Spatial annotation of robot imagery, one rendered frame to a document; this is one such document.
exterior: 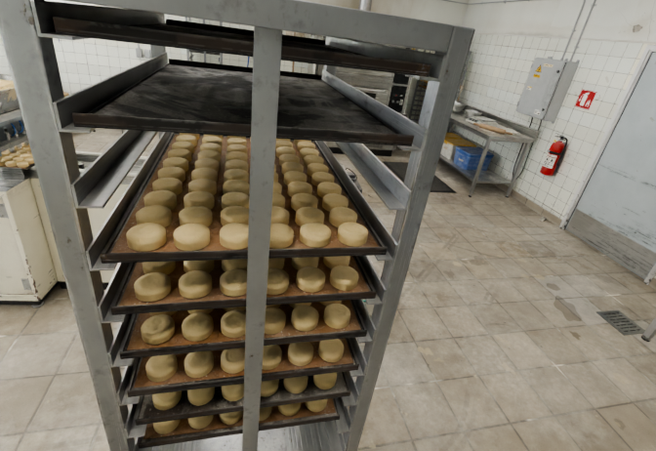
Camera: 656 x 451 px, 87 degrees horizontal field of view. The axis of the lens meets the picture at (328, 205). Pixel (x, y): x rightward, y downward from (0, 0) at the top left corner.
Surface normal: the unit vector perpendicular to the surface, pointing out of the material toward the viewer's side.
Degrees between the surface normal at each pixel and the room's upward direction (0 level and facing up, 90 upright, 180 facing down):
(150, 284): 0
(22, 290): 90
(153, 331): 0
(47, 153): 90
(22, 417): 0
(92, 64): 90
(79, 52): 90
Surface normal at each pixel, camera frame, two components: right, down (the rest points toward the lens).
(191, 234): 0.12, -0.89
